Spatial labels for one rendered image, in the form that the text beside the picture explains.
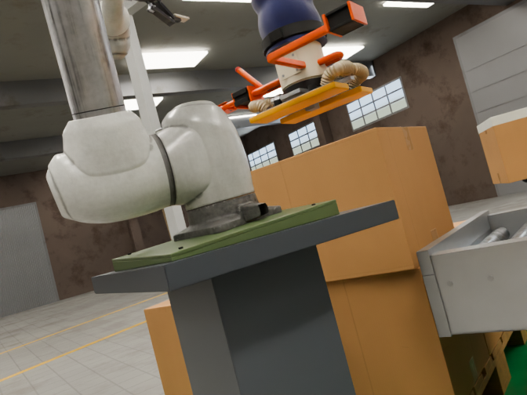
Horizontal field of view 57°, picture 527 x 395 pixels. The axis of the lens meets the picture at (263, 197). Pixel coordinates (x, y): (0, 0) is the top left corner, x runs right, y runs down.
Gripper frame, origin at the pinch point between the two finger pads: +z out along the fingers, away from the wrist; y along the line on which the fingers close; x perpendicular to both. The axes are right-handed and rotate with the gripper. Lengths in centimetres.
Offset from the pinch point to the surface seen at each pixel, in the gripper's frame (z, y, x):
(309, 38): -5, 35, 46
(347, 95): 27, 47, 39
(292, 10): 13.7, 16.9, 33.6
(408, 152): 18, 72, 56
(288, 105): 8, 47, 26
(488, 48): 953, -136, -48
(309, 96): 8, 47, 35
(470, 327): -13, 116, 70
